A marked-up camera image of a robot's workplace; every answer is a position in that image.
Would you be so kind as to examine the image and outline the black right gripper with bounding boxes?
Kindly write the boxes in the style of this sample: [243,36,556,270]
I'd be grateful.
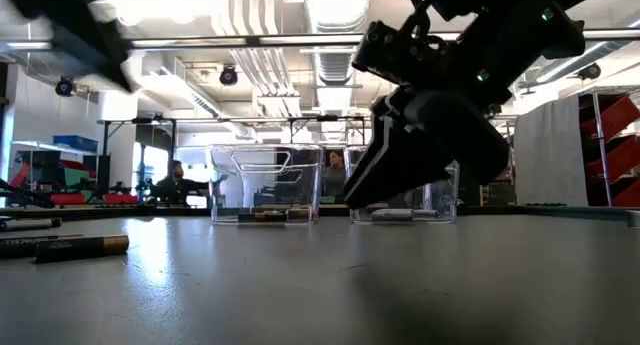
[343,13,587,211]

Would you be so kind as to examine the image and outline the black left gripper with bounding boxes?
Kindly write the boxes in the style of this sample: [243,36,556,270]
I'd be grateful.
[4,0,134,94]

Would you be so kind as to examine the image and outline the black ceiling spotlight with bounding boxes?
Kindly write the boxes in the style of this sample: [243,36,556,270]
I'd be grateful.
[218,64,240,88]
[54,74,77,98]
[577,62,603,81]

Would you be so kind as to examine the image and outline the clear plastic bin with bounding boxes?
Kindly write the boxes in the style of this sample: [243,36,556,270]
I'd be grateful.
[344,144,460,225]
[207,143,325,225]

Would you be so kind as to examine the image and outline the person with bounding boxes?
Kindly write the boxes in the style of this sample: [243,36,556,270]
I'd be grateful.
[149,159,224,206]
[322,149,349,199]

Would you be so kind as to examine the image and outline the green box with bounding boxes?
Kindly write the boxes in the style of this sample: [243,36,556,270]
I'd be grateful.
[63,167,92,187]

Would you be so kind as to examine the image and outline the white curtain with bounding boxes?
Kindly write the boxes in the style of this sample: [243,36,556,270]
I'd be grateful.
[513,94,590,208]

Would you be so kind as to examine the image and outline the black monitor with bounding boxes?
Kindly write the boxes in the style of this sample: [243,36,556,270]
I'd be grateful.
[19,150,62,186]

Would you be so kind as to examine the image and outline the red box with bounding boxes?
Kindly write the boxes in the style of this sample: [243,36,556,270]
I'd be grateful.
[48,193,86,206]
[103,193,139,206]

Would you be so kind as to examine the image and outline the black beam with light strips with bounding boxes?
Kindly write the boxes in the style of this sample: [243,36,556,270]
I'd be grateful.
[0,30,640,51]

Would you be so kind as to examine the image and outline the black table mat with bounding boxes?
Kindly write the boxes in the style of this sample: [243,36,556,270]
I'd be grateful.
[0,214,640,345]

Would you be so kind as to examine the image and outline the rack with red bins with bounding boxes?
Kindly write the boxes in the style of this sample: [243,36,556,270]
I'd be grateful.
[578,87,640,209]

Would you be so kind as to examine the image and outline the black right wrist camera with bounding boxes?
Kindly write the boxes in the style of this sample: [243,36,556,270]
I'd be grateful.
[351,18,441,89]

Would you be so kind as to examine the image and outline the silver ribbed air duct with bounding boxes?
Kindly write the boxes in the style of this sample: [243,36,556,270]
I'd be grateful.
[302,0,374,86]

